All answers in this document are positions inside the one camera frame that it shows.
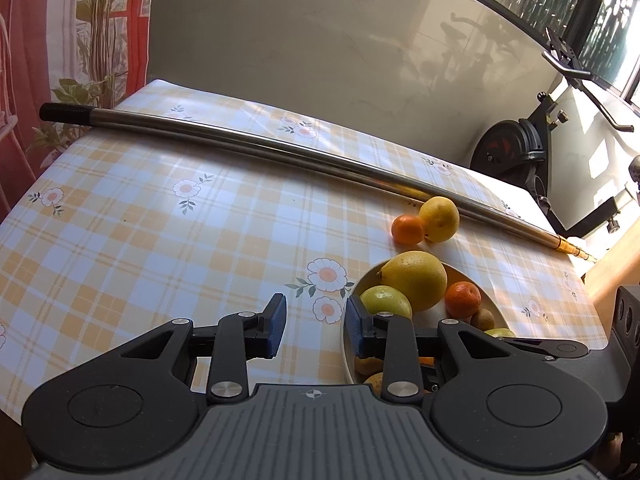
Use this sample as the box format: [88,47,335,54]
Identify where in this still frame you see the large yellow lemon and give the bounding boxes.
[378,250,448,312]

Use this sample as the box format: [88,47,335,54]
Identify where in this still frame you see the checkered floral tablecloth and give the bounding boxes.
[1,80,608,421]

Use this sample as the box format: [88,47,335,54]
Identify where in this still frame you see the wooden furniture panel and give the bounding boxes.
[585,220,640,324]

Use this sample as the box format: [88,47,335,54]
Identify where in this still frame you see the small orange tangerine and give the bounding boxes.
[444,281,482,320]

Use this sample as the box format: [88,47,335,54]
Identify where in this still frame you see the red plant print curtain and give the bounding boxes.
[1,0,152,214]

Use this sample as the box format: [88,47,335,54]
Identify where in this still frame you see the small brown kiwi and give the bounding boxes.
[470,308,496,332]

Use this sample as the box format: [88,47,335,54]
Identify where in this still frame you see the black exercise bike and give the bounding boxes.
[470,28,634,238]

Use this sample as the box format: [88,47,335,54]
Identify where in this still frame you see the green lime fruit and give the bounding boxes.
[359,285,413,320]

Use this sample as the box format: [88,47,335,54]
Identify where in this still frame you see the black framed window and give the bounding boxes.
[477,0,639,112]

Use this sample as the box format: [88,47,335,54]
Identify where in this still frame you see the long metal rod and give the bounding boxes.
[39,102,597,262]

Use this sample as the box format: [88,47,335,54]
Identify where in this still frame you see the yellow green passion fruit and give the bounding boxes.
[486,327,515,338]

